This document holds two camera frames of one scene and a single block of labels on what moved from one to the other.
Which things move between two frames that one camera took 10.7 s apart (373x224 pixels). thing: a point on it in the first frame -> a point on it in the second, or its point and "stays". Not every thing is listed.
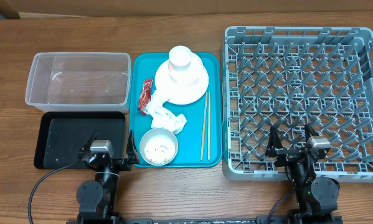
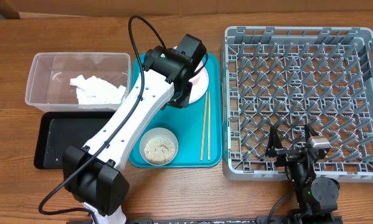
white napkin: [162, 117] -> [96, 91]
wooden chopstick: [203, 125] stays
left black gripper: [131, 152] -> [184, 98]
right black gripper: [287, 156] stays
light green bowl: [159, 146] stays
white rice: [159, 150] stays
